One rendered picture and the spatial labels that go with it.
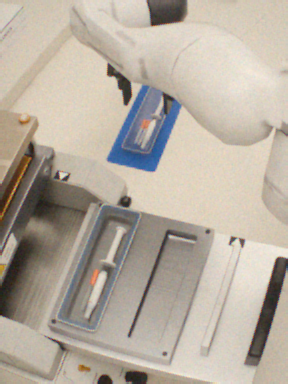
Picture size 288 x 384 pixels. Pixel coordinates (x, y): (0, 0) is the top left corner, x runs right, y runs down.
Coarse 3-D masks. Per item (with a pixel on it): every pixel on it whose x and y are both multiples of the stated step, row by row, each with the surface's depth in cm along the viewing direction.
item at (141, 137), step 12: (156, 96) 127; (144, 108) 125; (156, 108) 125; (144, 120) 123; (156, 120) 123; (132, 132) 122; (144, 132) 122; (156, 132) 121; (132, 144) 120; (144, 144) 120
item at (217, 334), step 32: (224, 256) 83; (256, 256) 82; (224, 288) 76; (256, 288) 79; (192, 320) 78; (224, 320) 77; (256, 320) 77; (96, 352) 76; (192, 352) 75; (224, 352) 74
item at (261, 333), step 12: (276, 264) 77; (276, 276) 76; (276, 288) 75; (264, 300) 74; (276, 300) 74; (264, 312) 73; (264, 324) 72; (264, 336) 71; (252, 348) 70; (264, 348) 71; (252, 360) 71
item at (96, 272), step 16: (112, 208) 84; (96, 224) 83; (112, 224) 83; (128, 224) 83; (96, 240) 81; (112, 240) 81; (128, 240) 81; (96, 256) 80; (112, 256) 80; (80, 272) 79; (96, 272) 79; (112, 272) 79; (80, 288) 78; (96, 288) 77; (64, 304) 76; (80, 304) 76; (96, 304) 76; (64, 320) 75; (80, 320) 75; (96, 320) 75
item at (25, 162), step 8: (24, 160) 83; (16, 168) 82; (24, 168) 82; (16, 176) 81; (8, 184) 81; (16, 184) 81; (8, 192) 80; (16, 192) 81; (0, 200) 79; (8, 200) 79; (0, 208) 79; (0, 216) 78; (0, 224) 78
